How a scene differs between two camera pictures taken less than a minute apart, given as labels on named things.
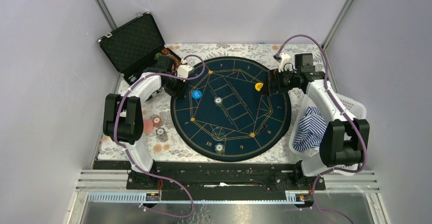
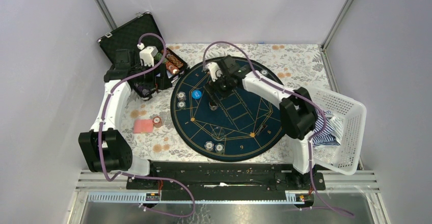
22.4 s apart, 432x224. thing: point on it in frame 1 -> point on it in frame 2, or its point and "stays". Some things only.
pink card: [148, 126] stays
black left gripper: [179, 92] -> [161, 82]
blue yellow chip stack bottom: [219, 148] stays
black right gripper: [273, 76] -> [211, 87]
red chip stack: [157, 121] stays
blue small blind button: [196, 94] stays
